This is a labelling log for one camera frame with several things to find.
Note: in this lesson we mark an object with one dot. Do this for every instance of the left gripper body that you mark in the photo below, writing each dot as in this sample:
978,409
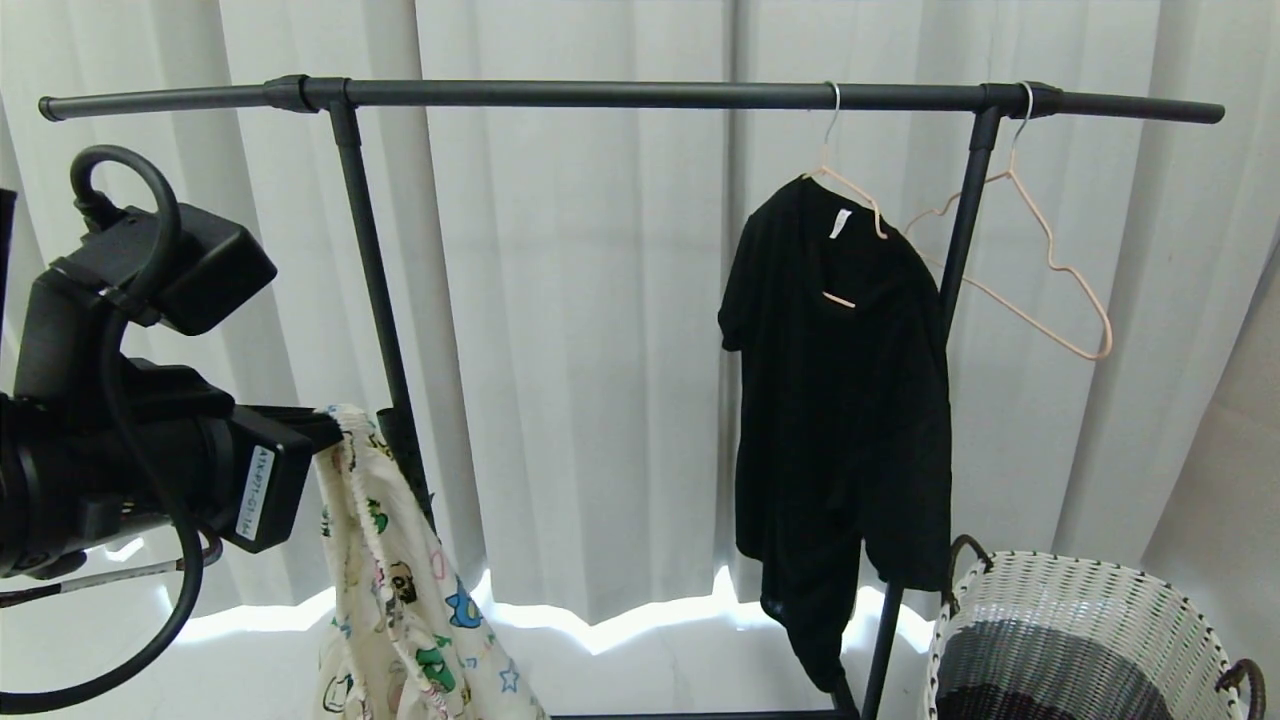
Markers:
100,470

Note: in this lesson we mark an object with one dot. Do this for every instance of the cream printed garment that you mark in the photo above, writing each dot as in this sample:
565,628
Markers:
400,620

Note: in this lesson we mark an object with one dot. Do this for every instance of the black garment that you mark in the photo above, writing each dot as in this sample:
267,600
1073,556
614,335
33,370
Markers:
840,420

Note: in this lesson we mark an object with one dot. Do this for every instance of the pink clothes hanger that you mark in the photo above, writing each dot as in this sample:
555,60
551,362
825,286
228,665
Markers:
838,298
1050,265

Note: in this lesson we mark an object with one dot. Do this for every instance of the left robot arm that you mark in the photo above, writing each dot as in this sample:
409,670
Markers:
5,250

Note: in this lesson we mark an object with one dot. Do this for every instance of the black clothes rack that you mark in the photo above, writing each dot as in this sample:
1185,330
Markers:
600,94

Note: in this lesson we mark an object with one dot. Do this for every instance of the white laundry basket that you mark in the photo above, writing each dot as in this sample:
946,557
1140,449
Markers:
1080,600

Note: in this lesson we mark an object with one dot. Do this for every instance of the white curtain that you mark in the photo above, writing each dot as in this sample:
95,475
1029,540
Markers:
580,350

